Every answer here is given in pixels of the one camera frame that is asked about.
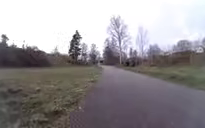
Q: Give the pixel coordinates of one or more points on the dark conifer tree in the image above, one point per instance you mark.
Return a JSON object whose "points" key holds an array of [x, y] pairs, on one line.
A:
{"points": [[75, 46]]}

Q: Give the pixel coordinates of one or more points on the tall bare birch tree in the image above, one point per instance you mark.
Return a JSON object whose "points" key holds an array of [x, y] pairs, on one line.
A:
{"points": [[119, 36]]}

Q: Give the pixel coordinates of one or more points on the grey asphalt path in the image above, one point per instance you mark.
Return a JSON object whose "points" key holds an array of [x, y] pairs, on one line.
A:
{"points": [[130, 100]]}

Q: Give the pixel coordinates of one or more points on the grass field with bare patches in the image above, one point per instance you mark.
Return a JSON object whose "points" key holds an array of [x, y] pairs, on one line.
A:
{"points": [[40, 90]]}

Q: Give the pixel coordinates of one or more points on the brown hedge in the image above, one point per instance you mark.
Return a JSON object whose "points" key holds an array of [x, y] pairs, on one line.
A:
{"points": [[183, 58]]}

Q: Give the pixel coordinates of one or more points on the grass verge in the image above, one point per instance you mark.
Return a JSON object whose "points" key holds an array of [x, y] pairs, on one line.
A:
{"points": [[183, 75]]}

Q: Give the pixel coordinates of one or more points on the dark brushy hedge bank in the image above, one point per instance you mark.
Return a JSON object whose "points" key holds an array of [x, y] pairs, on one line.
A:
{"points": [[16, 56]]}

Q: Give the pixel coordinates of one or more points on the building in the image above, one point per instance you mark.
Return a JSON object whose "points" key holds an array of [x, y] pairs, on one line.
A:
{"points": [[199, 50]]}

